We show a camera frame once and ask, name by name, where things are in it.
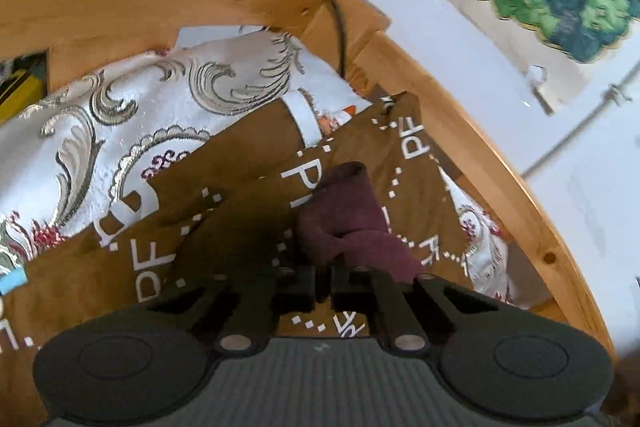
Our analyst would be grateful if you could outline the maroon long-sleeve shirt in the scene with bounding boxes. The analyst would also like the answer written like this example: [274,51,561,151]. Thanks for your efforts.
[297,161,422,283]

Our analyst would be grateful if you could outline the brown PF patterned blanket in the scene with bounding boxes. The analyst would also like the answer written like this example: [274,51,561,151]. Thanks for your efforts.
[1,93,476,426]

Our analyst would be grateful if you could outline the white floral bed sheet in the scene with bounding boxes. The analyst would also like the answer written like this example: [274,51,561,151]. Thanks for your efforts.
[1,31,530,308]

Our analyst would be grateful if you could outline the wooden bed frame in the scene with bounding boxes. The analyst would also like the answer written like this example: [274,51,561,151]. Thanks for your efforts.
[1,0,612,346]

